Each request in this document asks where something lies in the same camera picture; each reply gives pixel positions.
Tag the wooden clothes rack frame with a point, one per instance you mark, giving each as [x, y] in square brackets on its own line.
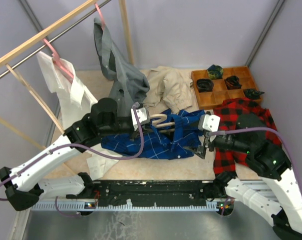
[124, 18]

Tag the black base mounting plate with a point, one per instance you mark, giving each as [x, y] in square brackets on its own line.
[149, 193]

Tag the beige hanger back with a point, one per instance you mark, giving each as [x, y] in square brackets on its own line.
[37, 97]

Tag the beige shirt on table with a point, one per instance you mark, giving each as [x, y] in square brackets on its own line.
[170, 86]

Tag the white shirt on hanger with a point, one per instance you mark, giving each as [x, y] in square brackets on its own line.
[75, 101]

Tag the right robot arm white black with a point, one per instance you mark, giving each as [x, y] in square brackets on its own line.
[268, 160]

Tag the pink hanger under white shirt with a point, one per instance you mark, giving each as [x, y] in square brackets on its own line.
[57, 61]

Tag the pink hanger under grey shirt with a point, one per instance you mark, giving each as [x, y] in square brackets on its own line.
[101, 16]

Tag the blue plaid shirt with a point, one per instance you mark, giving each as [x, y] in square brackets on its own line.
[159, 145]

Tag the beige hanger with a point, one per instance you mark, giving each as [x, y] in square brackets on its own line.
[158, 121]
[37, 97]

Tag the wooden compartment tray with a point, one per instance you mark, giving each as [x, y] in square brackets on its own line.
[212, 99]

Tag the black rolled cloth middle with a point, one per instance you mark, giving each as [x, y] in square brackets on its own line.
[232, 82]

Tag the grey shirt on hanger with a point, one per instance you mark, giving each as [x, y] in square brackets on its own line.
[129, 84]

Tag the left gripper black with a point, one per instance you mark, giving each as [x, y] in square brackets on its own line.
[145, 128]

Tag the green blue rolled cloth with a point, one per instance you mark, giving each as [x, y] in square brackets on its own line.
[215, 72]

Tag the metal hanging rod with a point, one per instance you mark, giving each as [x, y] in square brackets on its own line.
[51, 9]

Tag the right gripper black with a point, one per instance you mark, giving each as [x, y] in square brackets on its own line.
[200, 149]

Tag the red black plaid shirt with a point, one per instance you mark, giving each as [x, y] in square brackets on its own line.
[229, 112]

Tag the beige hanger front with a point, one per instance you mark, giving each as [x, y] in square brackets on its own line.
[158, 121]

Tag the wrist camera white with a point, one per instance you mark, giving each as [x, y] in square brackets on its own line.
[209, 123]
[142, 116]

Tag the aluminium rail with cable duct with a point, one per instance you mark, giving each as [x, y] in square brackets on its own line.
[90, 205]

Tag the black rolled cloth left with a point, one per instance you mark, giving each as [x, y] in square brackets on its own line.
[204, 85]

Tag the black rolled cloth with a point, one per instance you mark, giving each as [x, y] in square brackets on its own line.
[204, 85]
[232, 82]

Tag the dark rolled cloth right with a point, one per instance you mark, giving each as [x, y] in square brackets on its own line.
[253, 94]

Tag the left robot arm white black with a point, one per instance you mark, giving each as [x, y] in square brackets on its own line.
[26, 184]

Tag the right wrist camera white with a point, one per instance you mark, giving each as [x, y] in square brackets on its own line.
[209, 123]

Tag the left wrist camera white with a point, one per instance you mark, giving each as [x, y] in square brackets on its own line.
[142, 116]

